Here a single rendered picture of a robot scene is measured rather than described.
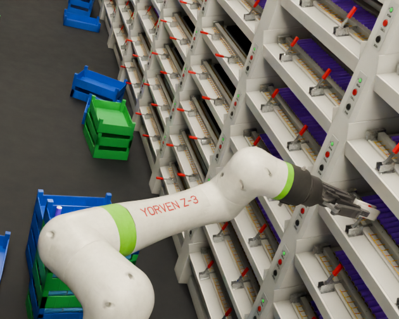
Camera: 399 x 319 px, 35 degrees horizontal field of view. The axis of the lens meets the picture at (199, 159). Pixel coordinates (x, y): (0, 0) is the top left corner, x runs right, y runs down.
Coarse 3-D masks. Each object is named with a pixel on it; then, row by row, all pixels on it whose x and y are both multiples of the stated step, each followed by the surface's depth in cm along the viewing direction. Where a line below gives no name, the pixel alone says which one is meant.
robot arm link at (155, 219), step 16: (176, 192) 142; (192, 192) 141; (208, 192) 143; (128, 208) 127; (144, 208) 130; (160, 208) 132; (176, 208) 135; (192, 208) 138; (208, 208) 142; (224, 208) 145; (240, 208) 146; (144, 224) 128; (160, 224) 131; (176, 224) 135; (192, 224) 139; (208, 224) 145; (144, 240) 128; (160, 240) 135
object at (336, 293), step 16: (304, 240) 179; (320, 240) 181; (304, 256) 180; (320, 256) 180; (336, 256) 178; (304, 272) 176; (320, 272) 175; (336, 272) 166; (352, 272) 172; (320, 288) 167; (336, 288) 168; (352, 288) 166; (368, 288) 167; (320, 304) 166; (336, 304) 164; (352, 304) 164; (368, 304) 161
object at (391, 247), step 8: (352, 192) 171; (360, 200) 168; (376, 224) 160; (376, 232) 158; (384, 232) 157; (376, 240) 156; (384, 240) 154; (392, 240) 154; (392, 248) 152; (392, 256) 152
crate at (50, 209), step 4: (48, 200) 215; (52, 200) 215; (48, 204) 214; (52, 204) 215; (48, 208) 215; (52, 208) 216; (64, 208) 219; (68, 208) 220; (72, 208) 221; (76, 208) 221; (80, 208) 222; (84, 208) 222; (44, 212) 217; (48, 212) 213; (52, 212) 219; (64, 212) 220; (68, 212) 221; (44, 216) 217; (48, 216) 211; (52, 216) 220; (44, 220) 216; (48, 220) 211; (136, 252) 215
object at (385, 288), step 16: (368, 192) 175; (320, 208) 173; (336, 224) 164; (336, 240) 165; (352, 240) 158; (352, 256) 156; (368, 256) 153; (384, 256) 153; (368, 272) 149; (384, 272) 148; (384, 288) 143; (384, 304) 142
